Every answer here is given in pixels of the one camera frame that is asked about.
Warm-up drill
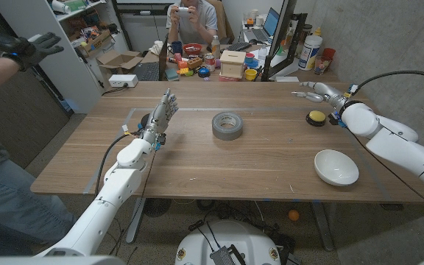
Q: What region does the brown toy brick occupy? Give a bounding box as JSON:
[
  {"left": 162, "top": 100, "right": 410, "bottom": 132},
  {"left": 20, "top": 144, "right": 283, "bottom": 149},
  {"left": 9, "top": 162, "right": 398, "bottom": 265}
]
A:
[{"left": 186, "top": 57, "right": 204, "bottom": 70}]

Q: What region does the clear glass with items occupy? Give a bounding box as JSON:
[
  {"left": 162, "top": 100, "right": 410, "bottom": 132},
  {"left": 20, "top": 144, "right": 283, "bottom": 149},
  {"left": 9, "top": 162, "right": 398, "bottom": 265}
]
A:
[{"left": 314, "top": 55, "right": 331, "bottom": 76}]

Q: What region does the brown chair back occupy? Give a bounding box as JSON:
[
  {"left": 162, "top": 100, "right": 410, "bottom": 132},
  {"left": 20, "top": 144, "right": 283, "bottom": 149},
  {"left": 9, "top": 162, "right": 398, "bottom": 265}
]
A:
[{"left": 208, "top": 0, "right": 235, "bottom": 44}]

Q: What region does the wooden box with slot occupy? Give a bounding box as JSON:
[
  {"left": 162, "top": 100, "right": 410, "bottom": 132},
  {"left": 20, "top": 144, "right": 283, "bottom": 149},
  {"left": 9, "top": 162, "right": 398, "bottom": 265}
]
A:
[{"left": 219, "top": 49, "right": 247, "bottom": 80}]

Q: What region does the black floor fan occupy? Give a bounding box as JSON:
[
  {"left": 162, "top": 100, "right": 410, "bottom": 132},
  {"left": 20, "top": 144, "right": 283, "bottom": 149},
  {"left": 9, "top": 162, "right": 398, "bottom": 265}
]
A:
[{"left": 144, "top": 197, "right": 172, "bottom": 218}]

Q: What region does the person's right gloved hand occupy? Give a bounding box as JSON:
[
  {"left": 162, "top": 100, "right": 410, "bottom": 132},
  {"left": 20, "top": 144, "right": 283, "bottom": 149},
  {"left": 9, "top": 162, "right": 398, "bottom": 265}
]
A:
[{"left": 0, "top": 31, "right": 65, "bottom": 72}]

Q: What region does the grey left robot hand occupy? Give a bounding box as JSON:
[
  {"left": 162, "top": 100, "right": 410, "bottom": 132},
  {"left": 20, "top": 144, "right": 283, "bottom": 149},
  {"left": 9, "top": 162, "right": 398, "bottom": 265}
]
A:
[{"left": 141, "top": 88, "right": 180, "bottom": 144}]

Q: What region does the clear plastic bottle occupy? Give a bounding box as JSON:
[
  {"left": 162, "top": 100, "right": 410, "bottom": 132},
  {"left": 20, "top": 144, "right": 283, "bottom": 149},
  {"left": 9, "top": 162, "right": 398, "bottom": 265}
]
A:
[{"left": 211, "top": 35, "right": 222, "bottom": 59}]

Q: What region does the white cloth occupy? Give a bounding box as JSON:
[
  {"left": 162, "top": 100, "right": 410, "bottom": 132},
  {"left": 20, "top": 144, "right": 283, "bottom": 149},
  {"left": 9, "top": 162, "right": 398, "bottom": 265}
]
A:
[{"left": 148, "top": 40, "right": 164, "bottom": 56}]

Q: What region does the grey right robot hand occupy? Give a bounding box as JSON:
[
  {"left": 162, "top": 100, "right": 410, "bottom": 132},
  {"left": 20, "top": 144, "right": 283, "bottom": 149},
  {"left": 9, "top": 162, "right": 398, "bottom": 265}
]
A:
[{"left": 291, "top": 81, "right": 349, "bottom": 111}]

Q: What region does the black keyboard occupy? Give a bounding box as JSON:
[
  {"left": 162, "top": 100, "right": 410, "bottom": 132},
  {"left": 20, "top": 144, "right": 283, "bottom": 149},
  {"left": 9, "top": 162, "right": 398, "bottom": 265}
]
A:
[{"left": 227, "top": 41, "right": 252, "bottom": 52}]

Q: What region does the dark blue mug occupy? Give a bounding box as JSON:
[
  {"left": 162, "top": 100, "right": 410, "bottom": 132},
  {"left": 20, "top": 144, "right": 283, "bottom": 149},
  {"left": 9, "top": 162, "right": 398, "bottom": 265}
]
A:
[{"left": 167, "top": 40, "right": 183, "bottom": 56}]

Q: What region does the seated person in grey shirt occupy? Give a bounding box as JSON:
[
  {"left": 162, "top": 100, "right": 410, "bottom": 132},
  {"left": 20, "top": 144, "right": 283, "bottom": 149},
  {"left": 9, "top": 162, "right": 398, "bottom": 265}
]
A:
[{"left": 166, "top": 0, "right": 219, "bottom": 46}]

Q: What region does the yellow button with black base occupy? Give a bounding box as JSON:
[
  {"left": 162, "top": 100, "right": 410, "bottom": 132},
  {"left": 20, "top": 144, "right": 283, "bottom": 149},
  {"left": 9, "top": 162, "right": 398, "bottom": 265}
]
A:
[{"left": 305, "top": 110, "right": 328, "bottom": 128}]

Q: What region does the grey duct tape roll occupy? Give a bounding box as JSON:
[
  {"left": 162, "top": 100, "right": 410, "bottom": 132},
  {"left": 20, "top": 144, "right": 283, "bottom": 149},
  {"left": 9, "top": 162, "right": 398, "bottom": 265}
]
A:
[{"left": 211, "top": 111, "right": 244, "bottom": 141}]

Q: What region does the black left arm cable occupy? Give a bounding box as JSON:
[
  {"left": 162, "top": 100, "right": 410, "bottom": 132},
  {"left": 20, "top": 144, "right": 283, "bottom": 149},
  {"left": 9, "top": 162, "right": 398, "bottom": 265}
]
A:
[{"left": 93, "top": 132, "right": 143, "bottom": 197}]

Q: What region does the black laptop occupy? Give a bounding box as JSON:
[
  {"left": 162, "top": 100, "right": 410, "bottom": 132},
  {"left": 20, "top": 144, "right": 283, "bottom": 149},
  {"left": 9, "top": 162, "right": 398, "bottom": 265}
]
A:
[{"left": 132, "top": 35, "right": 169, "bottom": 82}]

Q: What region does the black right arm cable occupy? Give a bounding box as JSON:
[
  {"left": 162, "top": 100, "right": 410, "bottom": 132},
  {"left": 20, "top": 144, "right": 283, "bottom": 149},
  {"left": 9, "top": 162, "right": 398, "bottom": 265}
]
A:
[{"left": 353, "top": 69, "right": 424, "bottom": 93}]

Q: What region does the white bowl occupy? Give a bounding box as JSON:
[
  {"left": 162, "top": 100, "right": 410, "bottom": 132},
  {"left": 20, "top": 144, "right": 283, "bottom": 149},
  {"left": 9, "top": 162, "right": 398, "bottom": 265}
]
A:
[{"left": 314, "top": 149, "right": 360, "bottom": 187}]

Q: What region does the white power strip box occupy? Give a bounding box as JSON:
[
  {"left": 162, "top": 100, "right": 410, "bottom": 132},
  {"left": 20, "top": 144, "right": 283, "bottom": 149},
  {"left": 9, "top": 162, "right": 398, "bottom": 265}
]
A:
[{"left": 107, "top": 74, "right": 139, "bottom": 88}]

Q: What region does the white canister with label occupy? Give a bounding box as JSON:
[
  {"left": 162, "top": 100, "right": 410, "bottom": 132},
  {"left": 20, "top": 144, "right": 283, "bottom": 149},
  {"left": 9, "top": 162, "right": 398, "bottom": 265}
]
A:
[{"left": 297, "top": 35, "right": 324, "bottom": 71}]

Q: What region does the cardboard box with toys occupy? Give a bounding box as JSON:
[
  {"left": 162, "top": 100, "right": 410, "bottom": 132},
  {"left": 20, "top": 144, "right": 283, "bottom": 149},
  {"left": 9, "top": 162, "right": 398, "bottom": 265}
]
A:
[{"left": 77, "top": 29, "right": 116, "bottom": 56}]

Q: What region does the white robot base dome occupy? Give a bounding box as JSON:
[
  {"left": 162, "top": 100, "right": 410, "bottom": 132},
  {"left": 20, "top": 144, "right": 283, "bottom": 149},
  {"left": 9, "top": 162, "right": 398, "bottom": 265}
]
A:
[{"left": 174, "top": 219, "right": 282, "bottom": 265}]

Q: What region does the standing person in jeans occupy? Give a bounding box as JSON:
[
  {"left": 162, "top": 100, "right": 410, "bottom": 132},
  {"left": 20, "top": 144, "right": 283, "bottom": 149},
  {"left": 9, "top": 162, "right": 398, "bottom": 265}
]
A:
[{"left": 0, "top": 121, "right": 77, "bottom": 255}]

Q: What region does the white shelf unit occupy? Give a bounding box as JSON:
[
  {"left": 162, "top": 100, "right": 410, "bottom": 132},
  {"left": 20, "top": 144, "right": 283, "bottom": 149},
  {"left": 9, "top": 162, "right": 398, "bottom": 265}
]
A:
[{"left": 0, "top": 0, "right": 130, "bottom": 114}]

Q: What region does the grey table leg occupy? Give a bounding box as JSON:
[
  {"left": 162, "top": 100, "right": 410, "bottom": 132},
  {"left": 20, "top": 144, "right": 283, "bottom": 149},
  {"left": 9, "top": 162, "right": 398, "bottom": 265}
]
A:
[
  {"left": 125, "top": 197, "right": 147, "bottom": 244},
  {"left": 311, "top": 202, "right": 335, "bottom": 252}
]

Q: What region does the black ribbed module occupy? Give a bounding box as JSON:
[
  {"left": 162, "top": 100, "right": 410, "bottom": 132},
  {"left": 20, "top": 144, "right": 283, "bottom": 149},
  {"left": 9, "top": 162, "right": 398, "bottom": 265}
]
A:
[{"left": 209, "top": 245, "right": 248, "bottom": 265}]

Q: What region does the red bowl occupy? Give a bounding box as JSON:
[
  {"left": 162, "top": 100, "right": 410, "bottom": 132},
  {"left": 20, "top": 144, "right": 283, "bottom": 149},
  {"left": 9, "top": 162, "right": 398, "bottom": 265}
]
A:
[{"left": 182, "top": 43, "right": 203, "bottom": 56}]

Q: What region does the silver laptop with blue screen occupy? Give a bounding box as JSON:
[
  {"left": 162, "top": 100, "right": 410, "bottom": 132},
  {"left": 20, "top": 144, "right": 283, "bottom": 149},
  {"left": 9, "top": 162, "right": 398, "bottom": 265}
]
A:
[{"left": 244, "top": 7, "right": 281, "bottom": 42}]

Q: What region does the black monitor on stand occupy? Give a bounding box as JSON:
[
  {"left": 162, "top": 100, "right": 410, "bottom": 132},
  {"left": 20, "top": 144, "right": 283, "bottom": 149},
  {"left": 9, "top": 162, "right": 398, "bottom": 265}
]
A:
[{"left": 261, "top": 0, "right": 308, "bottom": 82}]

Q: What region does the open cardboard box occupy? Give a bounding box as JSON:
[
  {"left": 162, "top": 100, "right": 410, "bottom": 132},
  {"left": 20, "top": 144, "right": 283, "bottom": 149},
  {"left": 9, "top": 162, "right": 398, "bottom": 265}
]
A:
[{"left": 96, "top": 49, "right": 145, "bottom": 74}]

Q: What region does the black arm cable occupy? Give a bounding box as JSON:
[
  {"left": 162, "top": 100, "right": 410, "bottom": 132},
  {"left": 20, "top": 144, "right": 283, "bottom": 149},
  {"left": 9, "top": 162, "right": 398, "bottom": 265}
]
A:
[
  {"left": 353, "top": 69, "right": 424, "bottom": 93},
  {"left": 93, "top": 132, "right": 143, "bottom": 197}
]

